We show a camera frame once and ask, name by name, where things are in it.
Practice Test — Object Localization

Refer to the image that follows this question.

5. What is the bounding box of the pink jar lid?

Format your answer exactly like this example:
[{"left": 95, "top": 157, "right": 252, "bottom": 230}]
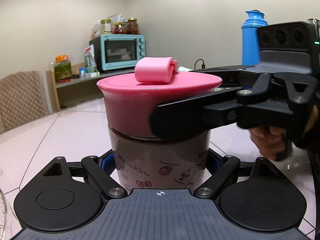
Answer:
[{"left": 97, "top": 57, "right": 222, "bottom": 138}]

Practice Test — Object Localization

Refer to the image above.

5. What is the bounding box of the orange lid pickle jar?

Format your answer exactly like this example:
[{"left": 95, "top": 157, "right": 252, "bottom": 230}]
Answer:
[{"left": 54, "top": 55, "right": 72, "bottom": 81}]

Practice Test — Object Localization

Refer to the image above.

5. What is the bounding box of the green white snack bag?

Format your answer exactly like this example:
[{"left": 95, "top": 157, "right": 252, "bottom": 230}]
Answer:
[{"left": 84, "top": 45, "right": 98, "bottom": 73}]

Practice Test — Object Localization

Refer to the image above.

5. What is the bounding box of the blue thermos flask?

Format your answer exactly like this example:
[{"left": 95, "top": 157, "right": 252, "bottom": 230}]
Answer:
[{"left": 241, "top": 10, "right": 268, "bottom": 66}]

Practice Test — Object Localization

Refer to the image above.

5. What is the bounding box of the teal toaster oven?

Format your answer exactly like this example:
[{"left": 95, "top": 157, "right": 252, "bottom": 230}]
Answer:
[{"left": 89, "top": 34, "right": 145, "bottom": 72}]

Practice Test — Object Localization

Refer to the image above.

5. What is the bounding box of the gold lid glass jar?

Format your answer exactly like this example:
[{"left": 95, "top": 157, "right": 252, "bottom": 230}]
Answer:
[{"left": 100, "top": 18, "right": 112, "bottom": 35}]

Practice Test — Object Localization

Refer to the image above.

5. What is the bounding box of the clear glass bowl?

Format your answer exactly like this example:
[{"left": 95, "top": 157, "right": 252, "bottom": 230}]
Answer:
[{"left": 0, "top": 191, "right": 12, "bottom": 240}]

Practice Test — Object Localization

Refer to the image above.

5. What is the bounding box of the wooden side shelf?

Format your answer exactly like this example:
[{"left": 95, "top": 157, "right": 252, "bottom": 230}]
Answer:
[{"left": 42, "top": 63, "right": 134, "bottom": 113}]

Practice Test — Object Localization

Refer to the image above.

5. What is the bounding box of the red chili jar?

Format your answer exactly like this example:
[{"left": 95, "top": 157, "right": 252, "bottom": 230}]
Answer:
[
  {"left": 112, "top": 22, "right": 127, "bottom": 34},
  {"left": 126, "top": 18, "right": 139, "bottom": 35}
]

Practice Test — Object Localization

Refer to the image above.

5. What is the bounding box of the Hello Kitty thermos jar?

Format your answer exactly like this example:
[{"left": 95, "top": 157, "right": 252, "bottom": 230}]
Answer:
[{"left": 108, "top": 127, "right": 210, "bottom": 192}]

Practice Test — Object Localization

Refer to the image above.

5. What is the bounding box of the right hand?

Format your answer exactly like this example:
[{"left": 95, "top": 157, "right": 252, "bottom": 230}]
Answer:
[{"left": 249, "top": 103, "right": 320, "bottom": 162}]

